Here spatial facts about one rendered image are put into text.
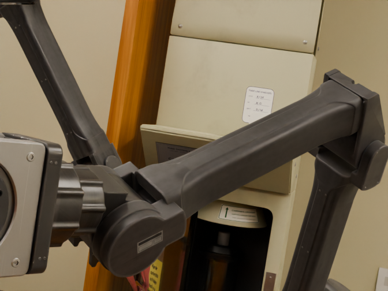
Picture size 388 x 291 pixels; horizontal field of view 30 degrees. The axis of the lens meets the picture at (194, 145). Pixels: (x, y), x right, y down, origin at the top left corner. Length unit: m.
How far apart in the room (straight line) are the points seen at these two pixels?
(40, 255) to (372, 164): 0.49
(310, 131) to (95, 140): 0.56
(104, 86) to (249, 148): 1.32
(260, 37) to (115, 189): 0.90
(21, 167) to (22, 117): 1.57
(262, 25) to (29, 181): 1.01
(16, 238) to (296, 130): 0.37
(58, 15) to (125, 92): 0.69
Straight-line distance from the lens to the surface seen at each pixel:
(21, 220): 0.65
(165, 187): 0.77
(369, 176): 1.00
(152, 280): 1.51
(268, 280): 1.59
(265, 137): 0.85
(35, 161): 0.65
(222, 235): 1.69
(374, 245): 2.00
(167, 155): 1.54
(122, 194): 0.73
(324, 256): 1.11
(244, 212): 1.62
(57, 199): 0.67
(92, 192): 0.71
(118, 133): 1.55
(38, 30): 1.36
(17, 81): 2.23
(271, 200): 1.57
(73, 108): 1.34
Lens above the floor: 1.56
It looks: 3 degrees down
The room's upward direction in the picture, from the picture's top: 9 degrees clockwise
